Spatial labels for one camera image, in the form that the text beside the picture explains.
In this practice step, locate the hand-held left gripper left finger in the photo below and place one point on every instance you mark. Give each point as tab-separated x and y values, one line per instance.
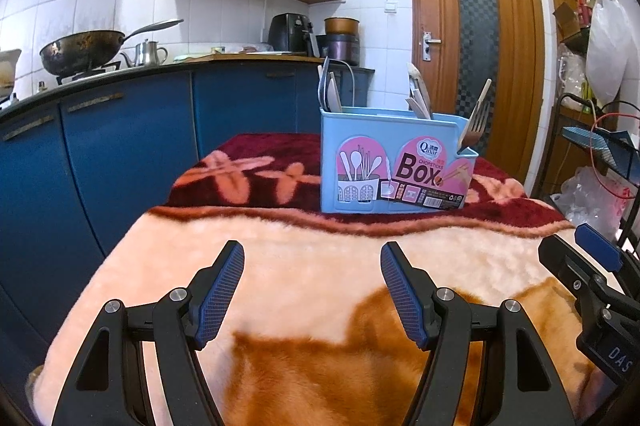
220	291

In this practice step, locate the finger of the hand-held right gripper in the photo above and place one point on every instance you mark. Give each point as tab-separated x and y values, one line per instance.
597	246
570	266

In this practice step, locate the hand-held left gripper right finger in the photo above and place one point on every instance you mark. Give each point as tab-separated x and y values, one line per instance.
405	291

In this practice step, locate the light blue utensil box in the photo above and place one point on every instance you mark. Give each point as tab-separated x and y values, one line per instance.
360	131

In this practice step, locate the clear plastic bag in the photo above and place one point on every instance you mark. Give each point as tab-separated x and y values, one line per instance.
580	196

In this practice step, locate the printed plush blanket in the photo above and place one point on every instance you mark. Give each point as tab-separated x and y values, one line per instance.
300	256

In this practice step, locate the blue mesh basket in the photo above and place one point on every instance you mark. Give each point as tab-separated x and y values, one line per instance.
582	137

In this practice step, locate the blue base cabinet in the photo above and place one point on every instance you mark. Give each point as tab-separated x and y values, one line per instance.
140	131

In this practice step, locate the white plastic bag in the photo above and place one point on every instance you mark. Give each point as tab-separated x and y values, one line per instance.
607	51

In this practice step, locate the white cutting board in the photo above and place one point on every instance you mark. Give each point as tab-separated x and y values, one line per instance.
270	51

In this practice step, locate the steel kettle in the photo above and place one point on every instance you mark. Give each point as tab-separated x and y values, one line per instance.
150	55

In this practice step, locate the dark rice cooker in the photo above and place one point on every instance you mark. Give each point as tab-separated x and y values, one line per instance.
345	49

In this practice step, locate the gas stove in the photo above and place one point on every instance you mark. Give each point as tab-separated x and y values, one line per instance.
90	71

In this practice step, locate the black air fryer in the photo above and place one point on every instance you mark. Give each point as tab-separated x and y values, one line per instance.
287	34

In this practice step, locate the brown cooking pot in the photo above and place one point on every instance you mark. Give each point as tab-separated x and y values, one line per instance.
342	26

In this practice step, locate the black wok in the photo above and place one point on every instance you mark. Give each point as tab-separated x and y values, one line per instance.
80	51

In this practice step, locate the white pot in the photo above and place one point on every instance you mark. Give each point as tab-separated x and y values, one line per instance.
9	66

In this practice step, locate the white wall switch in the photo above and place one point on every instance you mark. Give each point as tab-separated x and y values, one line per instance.
391	6

